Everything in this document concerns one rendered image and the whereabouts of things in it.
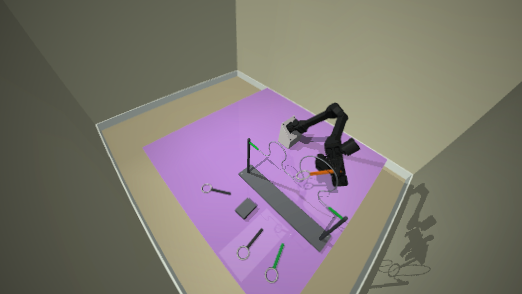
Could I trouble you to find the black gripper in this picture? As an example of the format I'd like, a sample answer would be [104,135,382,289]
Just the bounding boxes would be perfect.
[324,143,349,187]

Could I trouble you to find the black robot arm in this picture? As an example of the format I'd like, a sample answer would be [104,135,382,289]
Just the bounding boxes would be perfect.
[286,103,360,171]

